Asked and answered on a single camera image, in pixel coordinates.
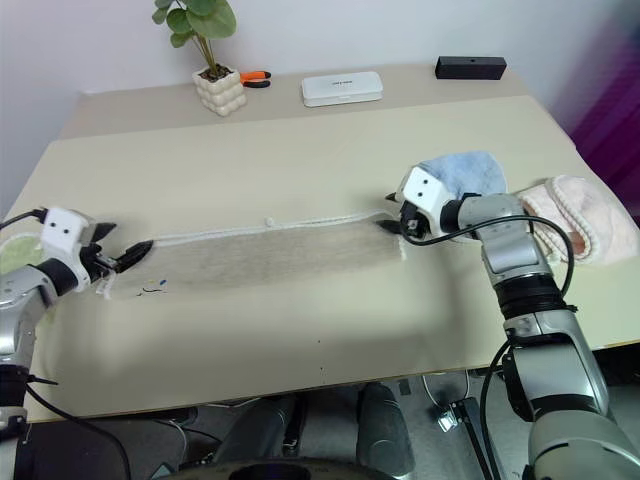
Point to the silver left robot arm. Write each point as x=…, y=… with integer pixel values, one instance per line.
x=20, y=287

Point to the white bubbled plant pot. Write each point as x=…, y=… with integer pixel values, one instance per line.
x=220, y=95

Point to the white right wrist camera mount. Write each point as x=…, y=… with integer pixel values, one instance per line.
x=425, y=187

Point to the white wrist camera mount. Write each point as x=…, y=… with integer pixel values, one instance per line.
x=425, y=187
x=62, y=230

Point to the dark grey rounded shape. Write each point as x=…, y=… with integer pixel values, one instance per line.
x=382, y=425

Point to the green leafy plant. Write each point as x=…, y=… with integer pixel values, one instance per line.
x=200, y=20

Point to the black metal stand frame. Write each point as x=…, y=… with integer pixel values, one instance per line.
x=475, y=425

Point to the flat white box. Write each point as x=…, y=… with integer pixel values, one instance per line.
x=342, y=89

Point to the grey beige towel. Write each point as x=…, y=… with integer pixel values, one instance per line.
x=260, y=260

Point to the pink towel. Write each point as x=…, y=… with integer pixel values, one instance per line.
x=595, y=215

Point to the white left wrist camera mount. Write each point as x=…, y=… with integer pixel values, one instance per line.
x=62, y=230

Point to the long black box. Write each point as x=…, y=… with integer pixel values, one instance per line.
x=470, y=68

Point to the light blue towel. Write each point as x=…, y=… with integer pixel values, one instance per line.
x=470, y=170

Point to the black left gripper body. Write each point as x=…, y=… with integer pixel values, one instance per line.
x=97, y=265

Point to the beige table cover sheet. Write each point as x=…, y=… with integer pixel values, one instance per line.
x=300, y=165

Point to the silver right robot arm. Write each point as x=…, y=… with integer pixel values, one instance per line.
x=555, y=370

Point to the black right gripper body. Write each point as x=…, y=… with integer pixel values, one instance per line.
x=416, y=222

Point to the light green towel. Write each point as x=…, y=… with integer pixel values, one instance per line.
x=17, y=250

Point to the white power plug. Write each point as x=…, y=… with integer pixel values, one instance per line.
x=446, y=421

